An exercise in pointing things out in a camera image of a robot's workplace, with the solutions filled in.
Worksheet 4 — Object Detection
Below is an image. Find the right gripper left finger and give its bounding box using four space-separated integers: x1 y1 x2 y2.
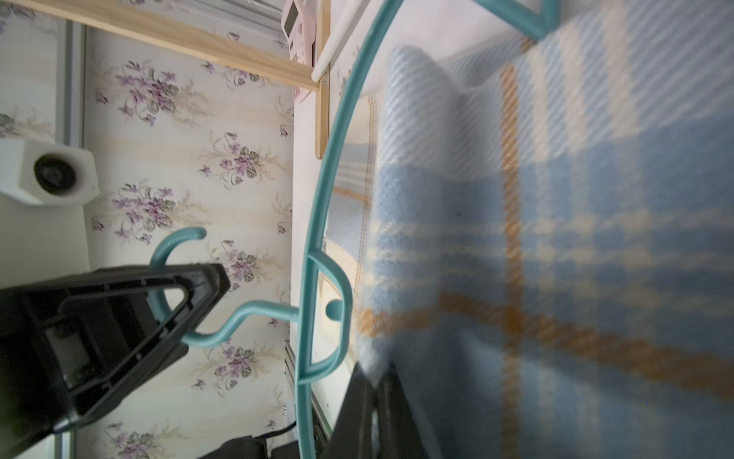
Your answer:
320 365 377 459

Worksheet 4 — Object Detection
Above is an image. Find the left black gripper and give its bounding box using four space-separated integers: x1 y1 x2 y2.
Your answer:
1 264 231 458

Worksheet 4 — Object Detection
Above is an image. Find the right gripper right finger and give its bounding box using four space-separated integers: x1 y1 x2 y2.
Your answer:
375 366 429 459

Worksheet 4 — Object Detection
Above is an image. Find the teal clothes hanger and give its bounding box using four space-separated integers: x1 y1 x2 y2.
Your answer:
185 1 570 458

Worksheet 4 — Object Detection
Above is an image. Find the cream blue plaid scarf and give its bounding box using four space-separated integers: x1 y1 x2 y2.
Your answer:
355 1 733 458

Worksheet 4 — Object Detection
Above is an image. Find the wooden clothes rack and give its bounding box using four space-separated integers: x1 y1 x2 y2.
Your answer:
17 1 369 160

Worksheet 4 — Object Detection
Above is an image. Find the pink calculator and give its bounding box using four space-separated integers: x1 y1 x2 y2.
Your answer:
280 0 317 83

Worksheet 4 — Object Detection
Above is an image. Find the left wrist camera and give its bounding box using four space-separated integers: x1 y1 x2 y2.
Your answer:
1 138 99 207

